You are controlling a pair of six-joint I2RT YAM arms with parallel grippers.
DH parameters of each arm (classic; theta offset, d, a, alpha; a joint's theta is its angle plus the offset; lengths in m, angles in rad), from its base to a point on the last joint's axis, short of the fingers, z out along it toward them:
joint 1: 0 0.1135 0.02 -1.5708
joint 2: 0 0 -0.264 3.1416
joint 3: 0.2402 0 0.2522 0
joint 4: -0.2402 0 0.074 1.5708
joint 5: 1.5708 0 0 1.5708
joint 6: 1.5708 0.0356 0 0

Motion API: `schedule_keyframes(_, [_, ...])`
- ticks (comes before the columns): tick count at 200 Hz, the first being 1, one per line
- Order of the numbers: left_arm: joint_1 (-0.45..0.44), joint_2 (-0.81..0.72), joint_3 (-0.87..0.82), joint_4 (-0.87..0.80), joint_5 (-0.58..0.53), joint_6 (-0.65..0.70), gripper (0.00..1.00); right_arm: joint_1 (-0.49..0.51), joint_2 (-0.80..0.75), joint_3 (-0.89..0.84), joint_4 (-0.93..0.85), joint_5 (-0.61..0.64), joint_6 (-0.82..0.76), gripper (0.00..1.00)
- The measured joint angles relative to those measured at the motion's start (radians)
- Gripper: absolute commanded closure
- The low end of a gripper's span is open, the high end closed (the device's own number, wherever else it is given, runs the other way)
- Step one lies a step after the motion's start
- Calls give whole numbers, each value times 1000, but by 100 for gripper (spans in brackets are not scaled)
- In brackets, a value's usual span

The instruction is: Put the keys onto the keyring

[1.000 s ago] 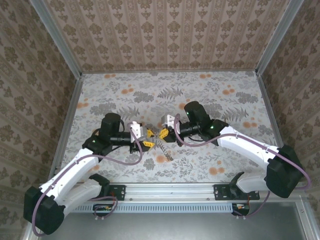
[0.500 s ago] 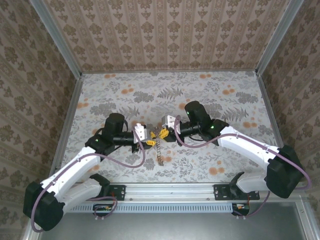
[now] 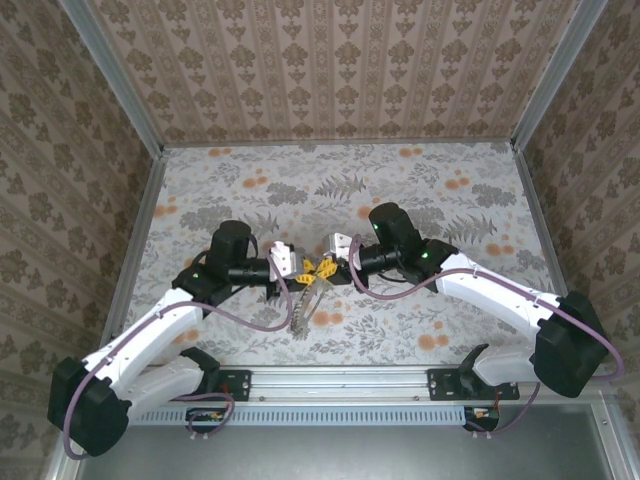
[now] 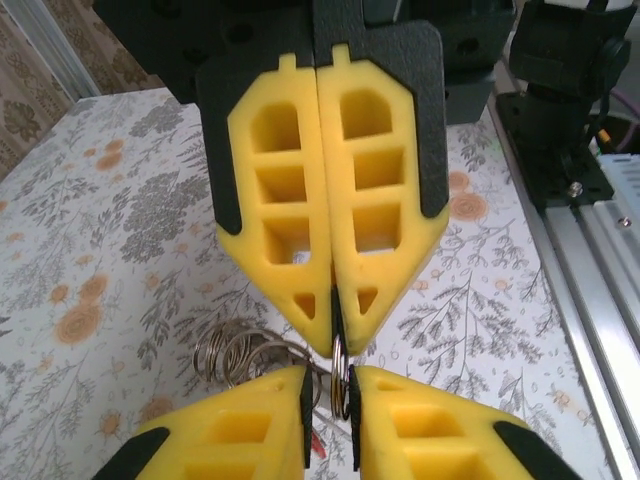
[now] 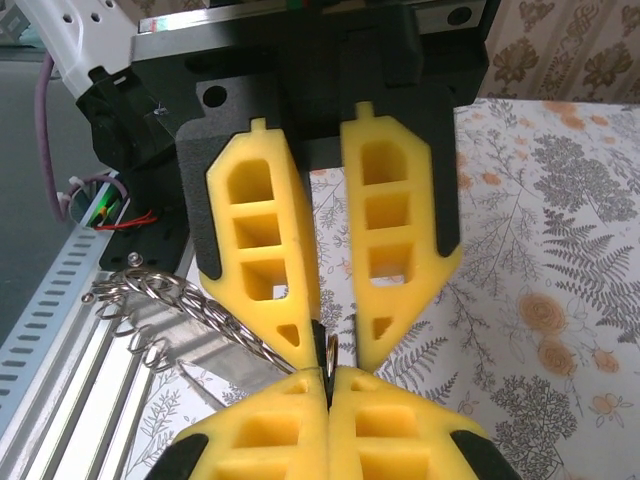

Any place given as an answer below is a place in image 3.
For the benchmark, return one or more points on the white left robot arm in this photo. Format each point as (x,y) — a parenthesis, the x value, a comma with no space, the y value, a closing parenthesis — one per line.
(150,330)

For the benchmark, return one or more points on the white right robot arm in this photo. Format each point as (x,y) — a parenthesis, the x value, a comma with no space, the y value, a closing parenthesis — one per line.
(500,295)

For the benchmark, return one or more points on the grey metal panel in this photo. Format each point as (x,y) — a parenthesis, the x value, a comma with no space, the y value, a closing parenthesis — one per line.
(350,455)

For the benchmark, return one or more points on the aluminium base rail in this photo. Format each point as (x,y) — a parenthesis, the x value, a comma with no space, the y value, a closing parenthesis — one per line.
(340,382)

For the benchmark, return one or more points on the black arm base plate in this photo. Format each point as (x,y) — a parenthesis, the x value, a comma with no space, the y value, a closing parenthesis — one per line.
(235,382)
(445,385)

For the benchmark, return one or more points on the aluminium frame post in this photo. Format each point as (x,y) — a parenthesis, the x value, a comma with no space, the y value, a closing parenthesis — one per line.
(557,77)
(112,77)

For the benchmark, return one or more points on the aluminium frame bar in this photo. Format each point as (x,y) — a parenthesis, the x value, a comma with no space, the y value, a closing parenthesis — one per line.
(612,440)
(62,467)

